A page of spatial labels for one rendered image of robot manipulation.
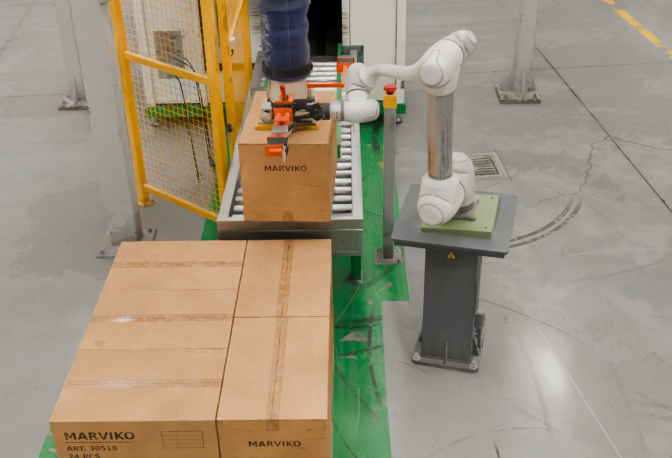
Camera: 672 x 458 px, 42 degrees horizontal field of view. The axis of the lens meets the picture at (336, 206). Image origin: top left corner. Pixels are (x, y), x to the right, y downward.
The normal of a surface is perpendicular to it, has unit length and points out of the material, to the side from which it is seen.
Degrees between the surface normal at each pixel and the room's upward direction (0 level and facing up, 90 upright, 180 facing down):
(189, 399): 0
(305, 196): 90
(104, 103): 90
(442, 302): 90
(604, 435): 0
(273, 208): 90
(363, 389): 0
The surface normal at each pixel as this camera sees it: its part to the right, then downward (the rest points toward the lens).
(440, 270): -0.25, 0.49
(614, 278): -0.02, -0.86
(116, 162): 0.00, 0.50
